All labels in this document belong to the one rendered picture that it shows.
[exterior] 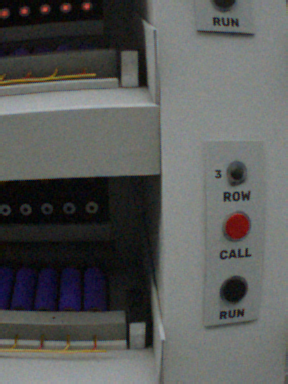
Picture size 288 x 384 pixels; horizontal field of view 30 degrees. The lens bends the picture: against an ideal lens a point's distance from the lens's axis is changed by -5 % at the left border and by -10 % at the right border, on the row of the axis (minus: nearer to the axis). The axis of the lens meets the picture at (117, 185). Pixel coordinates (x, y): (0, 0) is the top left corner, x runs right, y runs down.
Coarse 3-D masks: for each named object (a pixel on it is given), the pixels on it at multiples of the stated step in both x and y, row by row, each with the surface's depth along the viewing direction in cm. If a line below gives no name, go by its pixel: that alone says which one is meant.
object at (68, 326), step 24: (0, 312) 41; (24, 312) 41; (48, 312) 41; (72, 312) 41; (96, 312) 41; (120, 312) 41; (0, 336) 40; (24, 336) 40; (48, 336) 40; (72, 336) 40; (96, 336) 40; (120, 336) 40
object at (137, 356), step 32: (0, 224) 52; (32, 224) 52; (64, 224) 51; (96, 224) 51; (128, 288) 43; (128, 320) 39; (160, 320) 35; (0, 352) 39; (32, 352) 39; (128, 352) 40; (160, 352) 34
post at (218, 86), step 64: (192, 0) 33; (256, 0) 33; (192, 64) 33; (256, 64) 33; (192, 128) 33; (256, 128) 34; (192, 192) 34; (192, 256) 34; (192, 320) 35; (256, 320) 35
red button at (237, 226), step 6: (234, 216) 34; (240, 216) 34; (228, 222) 34; (234, 222) 34; (240, 222) 34; (246, 222) 34; (228, 228) 34; (234, 228) 34; (240, 228) 34; (246, 228) 34; (228, 234) 34; (234, 234) 34; (240, 234) 34
